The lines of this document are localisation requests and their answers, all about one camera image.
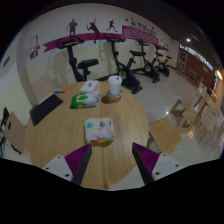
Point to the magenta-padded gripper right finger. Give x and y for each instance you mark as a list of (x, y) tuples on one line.
[(146, 159)]

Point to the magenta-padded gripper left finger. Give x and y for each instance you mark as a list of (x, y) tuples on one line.
[(76, 159)]

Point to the white colourful printed towel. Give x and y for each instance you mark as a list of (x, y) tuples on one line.
[(99, 130)]

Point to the wooden stool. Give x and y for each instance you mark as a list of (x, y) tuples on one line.
[(164, 133), (183, 108)]

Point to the green wet wipes pack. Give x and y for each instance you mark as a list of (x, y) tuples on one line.
[(84, 100)]

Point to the wooden chair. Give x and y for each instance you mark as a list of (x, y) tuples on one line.
[(15, 131), (42, 89)]

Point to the brown tape roll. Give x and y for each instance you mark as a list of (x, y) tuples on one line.
[(113, 99)]

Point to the small orange blue tube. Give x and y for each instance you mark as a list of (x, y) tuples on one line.
[(60, 90)]

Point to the white tissue pack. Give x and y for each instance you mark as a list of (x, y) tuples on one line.
[(89, 86)]

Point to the white paper cup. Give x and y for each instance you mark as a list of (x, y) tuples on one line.
[(114, 86)]

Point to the framed notice board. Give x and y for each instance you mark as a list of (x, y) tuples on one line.
[(182, 60)]

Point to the ceiling lights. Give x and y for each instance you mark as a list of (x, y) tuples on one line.
[(188, 40)]

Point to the red purple wall poster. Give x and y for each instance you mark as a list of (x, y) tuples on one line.
[(35, 52)]

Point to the white wall poster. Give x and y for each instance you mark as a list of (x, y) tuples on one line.
[(33, 40)]

